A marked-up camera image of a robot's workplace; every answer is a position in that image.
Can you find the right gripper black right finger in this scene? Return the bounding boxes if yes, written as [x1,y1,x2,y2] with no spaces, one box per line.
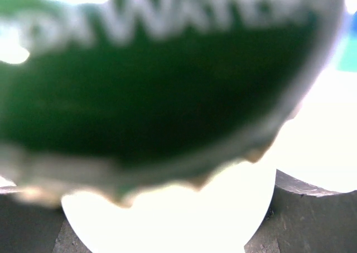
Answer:
[244,171,356,253]

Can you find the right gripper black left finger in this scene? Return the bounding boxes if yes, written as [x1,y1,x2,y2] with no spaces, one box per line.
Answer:
[1,186,89,252]

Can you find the Chang soda water bottle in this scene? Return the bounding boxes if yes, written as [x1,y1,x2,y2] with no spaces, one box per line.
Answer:
[0,0,346,253]

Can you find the blue and yellow shelf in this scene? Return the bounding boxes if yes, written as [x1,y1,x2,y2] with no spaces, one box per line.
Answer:
[334,9,356,73]

